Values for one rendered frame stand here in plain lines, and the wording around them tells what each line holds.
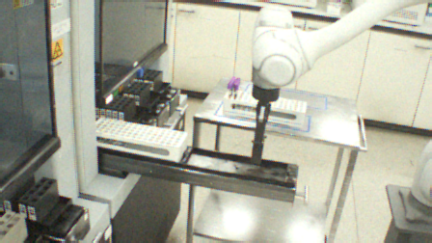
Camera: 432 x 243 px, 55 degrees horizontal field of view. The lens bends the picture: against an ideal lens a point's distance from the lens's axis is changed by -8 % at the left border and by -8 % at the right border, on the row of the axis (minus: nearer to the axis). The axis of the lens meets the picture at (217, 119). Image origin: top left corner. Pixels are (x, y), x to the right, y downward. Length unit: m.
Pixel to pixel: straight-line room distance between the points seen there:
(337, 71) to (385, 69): 0.38
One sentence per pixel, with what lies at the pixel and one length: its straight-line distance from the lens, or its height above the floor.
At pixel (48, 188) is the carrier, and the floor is 0.88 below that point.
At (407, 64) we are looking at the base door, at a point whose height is 0.60.
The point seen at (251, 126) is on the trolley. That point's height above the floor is 0.82.
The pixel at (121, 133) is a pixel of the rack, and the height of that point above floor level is 0.86.
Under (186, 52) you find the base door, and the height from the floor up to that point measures 0.41.
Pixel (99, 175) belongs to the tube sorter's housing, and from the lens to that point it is 1.41.
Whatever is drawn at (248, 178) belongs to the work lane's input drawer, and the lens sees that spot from 1.30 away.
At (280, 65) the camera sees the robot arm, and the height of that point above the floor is 1.22.
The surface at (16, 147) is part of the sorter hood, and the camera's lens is 0.96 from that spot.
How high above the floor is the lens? 1.50
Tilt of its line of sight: 25 degrees down
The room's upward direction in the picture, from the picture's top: 5 degrees clockwise
